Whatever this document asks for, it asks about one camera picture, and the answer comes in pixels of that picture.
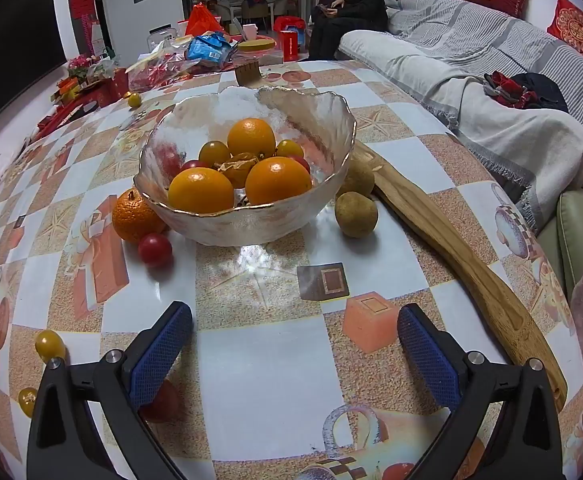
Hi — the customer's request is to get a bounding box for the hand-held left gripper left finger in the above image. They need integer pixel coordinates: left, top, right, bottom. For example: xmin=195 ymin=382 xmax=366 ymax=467
xmin=27 ymin=301 xmax=194 ymax=480

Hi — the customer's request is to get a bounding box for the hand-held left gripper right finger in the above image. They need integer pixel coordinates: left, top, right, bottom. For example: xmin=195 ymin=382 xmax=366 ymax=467
xmin=396 ymin=302 xmax=567 ymax=480

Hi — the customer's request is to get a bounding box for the orange mandarin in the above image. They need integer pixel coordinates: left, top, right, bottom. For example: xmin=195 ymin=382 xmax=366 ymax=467
xmin=112 ymin=188 xmax=167 ymax=245

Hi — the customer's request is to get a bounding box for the clear glass bowl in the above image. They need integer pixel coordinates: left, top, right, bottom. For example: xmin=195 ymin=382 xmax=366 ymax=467
xmin=134 ymin=86 xmax=358 ymax=247

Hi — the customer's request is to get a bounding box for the brown round fruit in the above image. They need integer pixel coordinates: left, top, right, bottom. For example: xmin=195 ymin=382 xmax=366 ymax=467
xmin=334 ymin=191 xmax=379 ymax=238
xmin=336 ymin=152 xmax=376 ymax=198

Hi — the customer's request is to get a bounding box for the long wooden tray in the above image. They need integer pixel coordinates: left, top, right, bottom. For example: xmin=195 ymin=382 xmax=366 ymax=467
xmin=257 ymin=86 xmax=569 ymax=411

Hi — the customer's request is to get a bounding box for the green leather sofa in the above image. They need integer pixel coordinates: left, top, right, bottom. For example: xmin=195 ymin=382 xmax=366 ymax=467
xmin=536 ymin=190 xmax=583 ymax=306

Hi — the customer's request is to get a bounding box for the brownish orange peel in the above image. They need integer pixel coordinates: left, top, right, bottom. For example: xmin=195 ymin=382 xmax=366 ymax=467
xmin=214 ymin=152 xmax=262 ymax=188

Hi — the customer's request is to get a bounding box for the red gift box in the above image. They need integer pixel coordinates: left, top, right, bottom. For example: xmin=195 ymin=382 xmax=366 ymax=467
xmin=84 ymin=67 xmax=129 ymax=108

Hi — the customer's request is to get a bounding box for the black and red clothes pile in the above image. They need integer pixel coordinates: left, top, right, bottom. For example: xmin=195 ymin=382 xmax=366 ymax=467
xmin=484 ymin=71 xmax=569 ymax=113

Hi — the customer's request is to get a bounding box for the clear bag of red items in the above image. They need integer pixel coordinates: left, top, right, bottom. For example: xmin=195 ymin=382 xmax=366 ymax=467
xmin=128 ymin=40 xmax=207 ymax=92

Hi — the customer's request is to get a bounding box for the pink flower bouquet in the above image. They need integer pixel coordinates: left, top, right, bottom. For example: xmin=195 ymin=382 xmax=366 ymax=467
xmin=67 ymin=56 xmax=94 ymax=78

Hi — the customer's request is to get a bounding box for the blue snack bag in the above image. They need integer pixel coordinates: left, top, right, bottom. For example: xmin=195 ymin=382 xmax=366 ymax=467
xmin=186 ymin=32 xmax=234 ymax=67

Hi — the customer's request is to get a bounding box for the grey striped sofa cover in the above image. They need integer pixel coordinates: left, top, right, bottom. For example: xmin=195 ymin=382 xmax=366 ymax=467
xmin=386 ymin=0 xmax=583 ymax=151

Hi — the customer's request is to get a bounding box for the round yellow-lidded tin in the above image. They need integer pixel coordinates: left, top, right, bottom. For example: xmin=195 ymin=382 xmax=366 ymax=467
xmin=237 ymin=37 xmax=276 ymax=53

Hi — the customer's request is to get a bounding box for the black television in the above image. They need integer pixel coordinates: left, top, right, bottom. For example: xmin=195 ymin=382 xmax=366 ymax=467
xmin=0 ymin=0 xmax=67 ymax=143

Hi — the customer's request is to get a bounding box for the red carton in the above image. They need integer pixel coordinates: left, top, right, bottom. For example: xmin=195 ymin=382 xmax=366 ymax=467
xmin=278 ymin=30 xmax=305 ymax=62

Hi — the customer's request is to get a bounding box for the red plastic bag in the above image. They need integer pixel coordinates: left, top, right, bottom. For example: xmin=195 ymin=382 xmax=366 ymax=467
xmin=185 ymin=3 xmax=223 ymax=37

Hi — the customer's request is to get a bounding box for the white refrigerator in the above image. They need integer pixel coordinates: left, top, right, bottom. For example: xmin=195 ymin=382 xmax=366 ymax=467
xmin=102 ymin=0 xmax=182 ymax=56

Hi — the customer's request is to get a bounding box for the red patterned pillow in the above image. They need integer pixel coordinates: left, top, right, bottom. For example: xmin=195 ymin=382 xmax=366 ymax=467
xmin=546 ymin=0 xmax=583 ymax=68

